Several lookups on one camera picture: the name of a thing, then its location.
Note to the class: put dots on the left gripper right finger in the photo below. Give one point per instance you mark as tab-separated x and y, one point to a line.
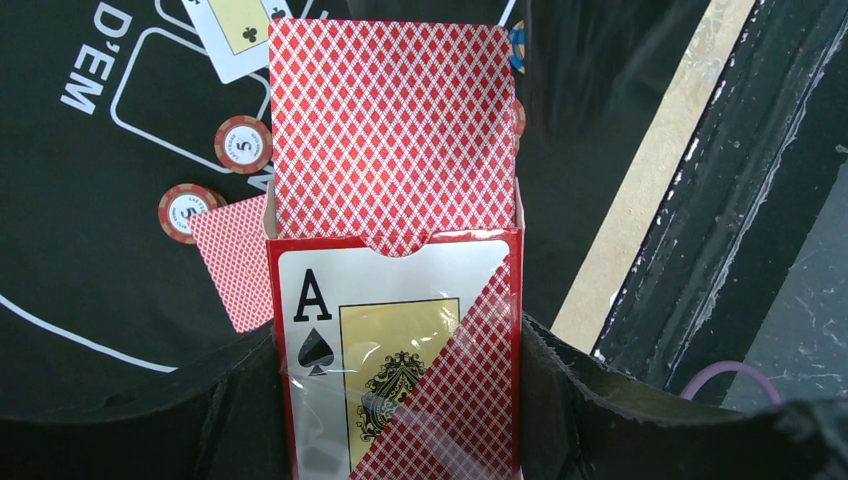
581	419

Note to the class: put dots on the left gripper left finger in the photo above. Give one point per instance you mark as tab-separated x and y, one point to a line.
219	417

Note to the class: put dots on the red playing card box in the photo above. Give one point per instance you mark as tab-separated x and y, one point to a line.
401	367

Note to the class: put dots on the red-backed card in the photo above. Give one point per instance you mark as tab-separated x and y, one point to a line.
231	241

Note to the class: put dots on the red chip pile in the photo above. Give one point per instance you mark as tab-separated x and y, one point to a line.
180	203

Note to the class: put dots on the single red chip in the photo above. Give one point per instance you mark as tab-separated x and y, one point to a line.
243	144

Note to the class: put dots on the red-backed card deck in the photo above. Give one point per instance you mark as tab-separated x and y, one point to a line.
391	130

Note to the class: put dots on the face-up two of clubs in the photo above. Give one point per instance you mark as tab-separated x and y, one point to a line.
235	33

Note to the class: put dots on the blue chip stack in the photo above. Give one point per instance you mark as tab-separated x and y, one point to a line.
517	42

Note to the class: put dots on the red chip stack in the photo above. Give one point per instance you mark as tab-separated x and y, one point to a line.
520	123

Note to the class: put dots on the black poker table mat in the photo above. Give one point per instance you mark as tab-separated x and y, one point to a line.
107	104

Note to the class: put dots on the aluminium mounting rail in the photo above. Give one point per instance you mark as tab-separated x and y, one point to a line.
739	293

